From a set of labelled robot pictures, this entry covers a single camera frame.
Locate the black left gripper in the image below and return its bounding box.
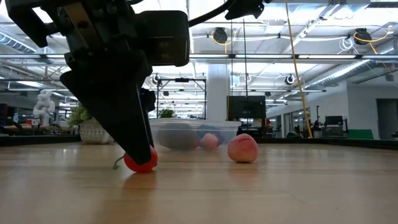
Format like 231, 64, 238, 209
5, 0, 157, 166

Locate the brown kiwi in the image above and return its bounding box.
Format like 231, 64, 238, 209
156, 123, 198, 151

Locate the red cherry with green stem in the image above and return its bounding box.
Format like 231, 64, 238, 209
112, 144, 159, 174

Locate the pink peach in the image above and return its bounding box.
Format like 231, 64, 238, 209
227, 133, 259, 164
200, 133, 220, 151

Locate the purple grape bunch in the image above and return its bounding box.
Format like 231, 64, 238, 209
196, 124, 225, 146

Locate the clear plastic tupperware container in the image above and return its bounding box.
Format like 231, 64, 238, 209
148, 118, 243, 151

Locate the small green background plant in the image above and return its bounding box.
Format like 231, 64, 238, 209
158, 108, 175, 119

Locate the green succulent in patterned pot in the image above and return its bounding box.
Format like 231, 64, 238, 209
67, 104, 114, 145

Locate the white robot figure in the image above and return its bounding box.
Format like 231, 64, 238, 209
32, 90, 56, 127

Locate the black monitor screen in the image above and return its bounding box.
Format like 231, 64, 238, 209
227, 95, 267, 120

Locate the black background chair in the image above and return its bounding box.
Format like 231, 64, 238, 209
321, 115, 349, 138

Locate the green panel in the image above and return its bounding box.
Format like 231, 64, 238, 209
347, 129, 374, 140

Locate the black reel with yellow cord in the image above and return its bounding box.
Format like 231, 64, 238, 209
353, 26, 393, 46
210, 27, 237, 46

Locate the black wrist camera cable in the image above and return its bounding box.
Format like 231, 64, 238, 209
188, 0, 238, 28

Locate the black background rig frame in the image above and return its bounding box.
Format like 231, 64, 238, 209
155, 77, 207, 120

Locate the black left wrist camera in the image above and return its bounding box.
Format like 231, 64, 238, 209
139, 10, 191, 68

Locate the yellow cable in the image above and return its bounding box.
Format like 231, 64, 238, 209
285, 0, 313, 139

